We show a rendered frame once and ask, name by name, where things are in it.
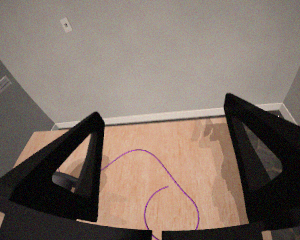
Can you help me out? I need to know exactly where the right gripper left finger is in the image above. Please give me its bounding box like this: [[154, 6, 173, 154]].
[[0, 111, 105, 222]]

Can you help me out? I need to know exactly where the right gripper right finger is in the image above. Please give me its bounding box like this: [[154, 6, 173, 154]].
[[224, 93, 300, 222]]

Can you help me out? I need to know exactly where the black and grey cable reel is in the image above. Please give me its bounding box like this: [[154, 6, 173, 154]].
[[52, 171, 78, 191]]

